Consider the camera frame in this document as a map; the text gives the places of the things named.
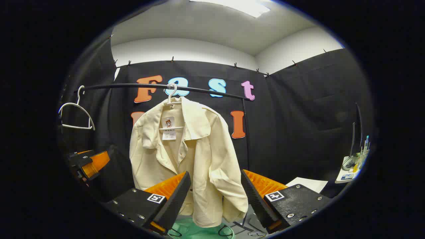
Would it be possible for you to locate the ceiling light panel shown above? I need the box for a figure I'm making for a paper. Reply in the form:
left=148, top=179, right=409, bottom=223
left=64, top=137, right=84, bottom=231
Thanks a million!
left=189, top=0, right=271, bottom=18

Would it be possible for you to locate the clear pen cup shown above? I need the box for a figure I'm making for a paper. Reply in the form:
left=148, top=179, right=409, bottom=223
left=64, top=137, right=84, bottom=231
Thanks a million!
left=355, top=135, right=370, bottom=170

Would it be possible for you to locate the cream jacket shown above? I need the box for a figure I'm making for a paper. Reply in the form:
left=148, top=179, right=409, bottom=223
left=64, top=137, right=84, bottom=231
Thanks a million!
left=129, top=96, right=249, bottom=228

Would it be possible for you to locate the green laundry hamper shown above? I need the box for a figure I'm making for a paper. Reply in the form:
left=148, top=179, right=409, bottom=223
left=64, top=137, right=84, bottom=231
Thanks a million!
left=168, top=215, right=235, bottom=239

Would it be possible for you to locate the black monitor on stand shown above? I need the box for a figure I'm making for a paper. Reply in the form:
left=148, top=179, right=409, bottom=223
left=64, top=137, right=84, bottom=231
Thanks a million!
left=351, top=103, right=363, bottom=158

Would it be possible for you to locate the white hanger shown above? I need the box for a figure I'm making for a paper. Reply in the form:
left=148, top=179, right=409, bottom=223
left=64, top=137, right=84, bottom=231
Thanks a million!
left=159, top=83, right=185, bottom=131
left=58, top=85, right=96, bottom=131

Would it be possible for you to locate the row of black backdrop clips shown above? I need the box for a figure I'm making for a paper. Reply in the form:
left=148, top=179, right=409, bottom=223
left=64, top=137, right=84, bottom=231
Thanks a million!
left=110, top=33, right=329, bottom=77

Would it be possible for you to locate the black clothes rack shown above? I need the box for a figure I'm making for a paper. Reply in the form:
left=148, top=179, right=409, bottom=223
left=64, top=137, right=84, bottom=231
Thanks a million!
left=74, top=83, right=266, bottom=237

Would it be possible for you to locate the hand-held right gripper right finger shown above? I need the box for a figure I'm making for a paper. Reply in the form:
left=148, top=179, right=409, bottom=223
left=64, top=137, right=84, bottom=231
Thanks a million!
left=240, top=169, right=332, bottom=234

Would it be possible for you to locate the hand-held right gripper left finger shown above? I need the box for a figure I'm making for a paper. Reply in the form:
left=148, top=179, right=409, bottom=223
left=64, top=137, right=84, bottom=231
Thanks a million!
left=103, top=171, right=192, bottom=236

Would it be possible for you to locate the black backdrop cloth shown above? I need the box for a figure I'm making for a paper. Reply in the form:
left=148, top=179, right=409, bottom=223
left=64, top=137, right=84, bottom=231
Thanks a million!
left=58, top=28, right=374, bottom=199

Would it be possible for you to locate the white box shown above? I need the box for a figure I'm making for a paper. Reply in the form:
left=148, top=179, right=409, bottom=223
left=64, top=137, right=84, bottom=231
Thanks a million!
left=286, top=177, right=328, bottom=194

